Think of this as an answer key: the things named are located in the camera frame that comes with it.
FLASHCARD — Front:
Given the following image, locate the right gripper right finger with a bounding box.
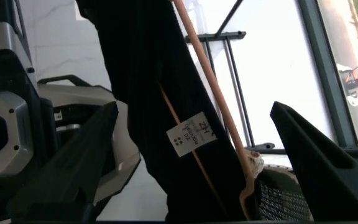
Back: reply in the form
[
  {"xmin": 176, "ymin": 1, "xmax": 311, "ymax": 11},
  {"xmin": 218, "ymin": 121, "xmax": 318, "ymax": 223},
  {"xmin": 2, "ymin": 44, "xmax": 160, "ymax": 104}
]
[{"xmin": 268, "ymin": 101, "xmax": 358, "ymax": 222}]

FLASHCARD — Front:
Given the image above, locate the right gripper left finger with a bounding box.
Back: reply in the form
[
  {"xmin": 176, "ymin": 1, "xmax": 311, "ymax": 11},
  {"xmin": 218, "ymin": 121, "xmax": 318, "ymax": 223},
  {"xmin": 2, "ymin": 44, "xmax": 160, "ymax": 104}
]
[{"xmin": 7, "ymin": 101, "xmax": 120, "ymax": 222}]

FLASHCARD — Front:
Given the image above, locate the cream printed garment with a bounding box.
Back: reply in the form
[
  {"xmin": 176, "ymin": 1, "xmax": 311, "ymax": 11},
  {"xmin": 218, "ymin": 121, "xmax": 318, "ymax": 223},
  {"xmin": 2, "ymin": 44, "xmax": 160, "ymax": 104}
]
[{"xmin": 246, "ymin": 149, "xmax": 265, "ymax": 180}]

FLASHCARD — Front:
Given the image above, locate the black garment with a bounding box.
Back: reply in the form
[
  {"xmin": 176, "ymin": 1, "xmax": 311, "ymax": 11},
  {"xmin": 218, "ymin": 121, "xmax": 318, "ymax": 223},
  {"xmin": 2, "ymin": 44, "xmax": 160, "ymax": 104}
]
[{"xmin": 75, "ymin": 0, "xmax": 248, "ymax": 222}]

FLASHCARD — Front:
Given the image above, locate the pink clothes hanger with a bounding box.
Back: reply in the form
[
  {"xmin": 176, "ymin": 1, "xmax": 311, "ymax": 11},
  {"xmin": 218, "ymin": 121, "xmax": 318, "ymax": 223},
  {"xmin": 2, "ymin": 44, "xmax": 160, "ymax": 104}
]
[{"xmin": 155, "ymin": 0, "xmax": 256, "ymax": 222}]

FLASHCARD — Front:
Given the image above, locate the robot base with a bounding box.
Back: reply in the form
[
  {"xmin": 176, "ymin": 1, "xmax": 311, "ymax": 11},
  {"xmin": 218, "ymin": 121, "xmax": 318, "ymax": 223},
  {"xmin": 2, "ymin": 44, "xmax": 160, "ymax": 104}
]
[{"xmin": 0, "ymin": 0, "xmax": 142, "ymax": 224}]

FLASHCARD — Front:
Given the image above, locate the white laundry basket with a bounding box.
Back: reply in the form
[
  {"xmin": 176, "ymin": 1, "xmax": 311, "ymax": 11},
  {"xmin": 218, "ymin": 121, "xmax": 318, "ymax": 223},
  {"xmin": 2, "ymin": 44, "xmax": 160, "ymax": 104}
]
[{"xmin": 252, "ymin": 164, "xmax": 314, "ymax": 222}]

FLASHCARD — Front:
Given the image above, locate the black clothes rack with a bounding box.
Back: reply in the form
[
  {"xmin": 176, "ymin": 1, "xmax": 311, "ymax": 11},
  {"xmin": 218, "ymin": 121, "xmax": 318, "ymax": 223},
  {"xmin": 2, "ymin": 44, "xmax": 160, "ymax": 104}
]
[{"xmin": 184, "ymin": 0, "xmax": 358, "ymax": 164}]

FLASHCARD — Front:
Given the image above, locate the window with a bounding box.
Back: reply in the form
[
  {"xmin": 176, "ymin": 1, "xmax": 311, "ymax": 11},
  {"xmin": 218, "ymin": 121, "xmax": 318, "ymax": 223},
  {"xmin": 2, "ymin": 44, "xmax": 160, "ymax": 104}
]
[{"xmin": 296, "ymin": 0, "xmax": 358, "ymax": 149}]

